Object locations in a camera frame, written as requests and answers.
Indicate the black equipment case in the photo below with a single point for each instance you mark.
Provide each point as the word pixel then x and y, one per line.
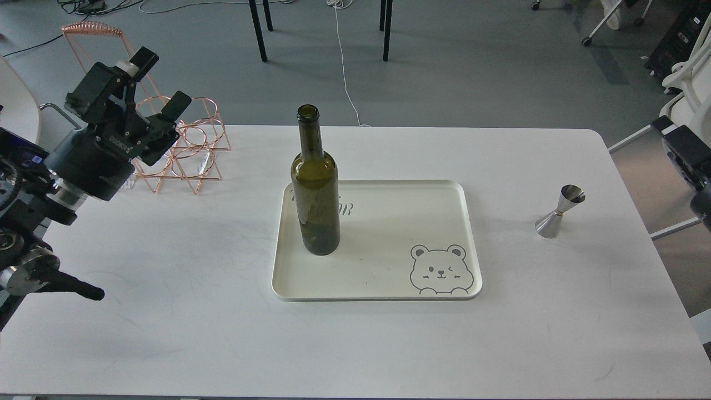
pixel 686 35

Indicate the copper wire wine rack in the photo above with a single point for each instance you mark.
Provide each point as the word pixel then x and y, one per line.
pixel 192 158

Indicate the dark green wine bottle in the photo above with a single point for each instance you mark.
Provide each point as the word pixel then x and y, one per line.
pixel 314 176

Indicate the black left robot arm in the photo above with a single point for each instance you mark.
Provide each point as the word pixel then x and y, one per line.
pixel 39 186

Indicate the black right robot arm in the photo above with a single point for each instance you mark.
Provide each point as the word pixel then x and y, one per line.
pixel 691 157

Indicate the black table legs right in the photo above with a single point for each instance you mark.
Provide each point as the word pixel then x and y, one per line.
pixel 385 21

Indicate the white office chair right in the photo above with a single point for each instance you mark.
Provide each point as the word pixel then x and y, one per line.
pixel 690 107

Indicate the white wheeled stand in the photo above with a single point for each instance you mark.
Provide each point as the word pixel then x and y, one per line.
pixel 616 15

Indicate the silver steel jigger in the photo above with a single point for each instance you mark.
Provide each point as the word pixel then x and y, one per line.
pixel 549 225

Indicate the cream bear serving tray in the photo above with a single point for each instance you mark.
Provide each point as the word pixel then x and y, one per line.
pixel 405 239

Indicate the black table legs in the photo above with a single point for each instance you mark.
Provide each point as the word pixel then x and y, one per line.
pixel 385 21
pixel 258 28

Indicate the black table legs left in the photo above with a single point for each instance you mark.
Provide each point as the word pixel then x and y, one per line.
pixel 258 28

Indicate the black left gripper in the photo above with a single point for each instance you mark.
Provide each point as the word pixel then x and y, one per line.
pixel 98 159

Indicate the white chair left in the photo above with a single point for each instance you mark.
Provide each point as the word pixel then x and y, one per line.
pixel 21 113

